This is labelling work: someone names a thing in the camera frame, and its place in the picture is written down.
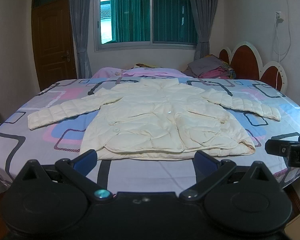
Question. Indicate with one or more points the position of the red white scalloped headboard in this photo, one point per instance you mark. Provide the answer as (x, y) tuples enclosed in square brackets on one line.
[(246, 61)]

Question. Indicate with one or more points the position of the white wall charger plug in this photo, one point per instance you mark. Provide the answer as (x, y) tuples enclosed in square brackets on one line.
[(279, 17)]

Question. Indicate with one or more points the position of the patterned grey blue bedsheet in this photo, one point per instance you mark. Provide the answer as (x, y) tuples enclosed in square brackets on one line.
[(18, 143)]

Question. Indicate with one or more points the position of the brown wooden door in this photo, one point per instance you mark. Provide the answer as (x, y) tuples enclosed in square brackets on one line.
[(52, 42)]

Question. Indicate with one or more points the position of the cream white puffer jacket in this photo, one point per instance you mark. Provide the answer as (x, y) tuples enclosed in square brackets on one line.
[(159, 119)]

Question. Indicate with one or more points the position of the right grey curtain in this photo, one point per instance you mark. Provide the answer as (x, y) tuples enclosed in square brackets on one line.
[(203, 12)]

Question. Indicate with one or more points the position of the pink blanket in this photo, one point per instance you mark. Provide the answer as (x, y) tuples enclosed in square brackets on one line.
[(108, 72)]

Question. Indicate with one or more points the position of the left grey curtain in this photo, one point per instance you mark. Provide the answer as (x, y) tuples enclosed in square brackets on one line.
[(79, 13)]

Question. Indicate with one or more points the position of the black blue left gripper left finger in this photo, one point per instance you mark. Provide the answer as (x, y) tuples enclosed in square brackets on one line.
[(76, 171)]

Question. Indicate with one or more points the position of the grey curtain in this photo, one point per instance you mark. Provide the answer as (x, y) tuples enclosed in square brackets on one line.
[(79, 13), (203, 12)]

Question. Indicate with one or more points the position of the window with green bars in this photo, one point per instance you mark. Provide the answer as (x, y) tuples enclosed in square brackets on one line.
[(143, 23)]

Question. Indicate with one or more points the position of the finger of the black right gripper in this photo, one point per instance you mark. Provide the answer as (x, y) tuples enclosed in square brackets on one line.
[(287, 149)]

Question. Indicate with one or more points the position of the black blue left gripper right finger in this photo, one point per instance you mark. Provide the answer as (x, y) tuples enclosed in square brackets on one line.
[(215, 173)]

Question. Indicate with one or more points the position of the stack of folded clothes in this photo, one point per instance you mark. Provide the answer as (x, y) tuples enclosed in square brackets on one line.
[(210, 67)]

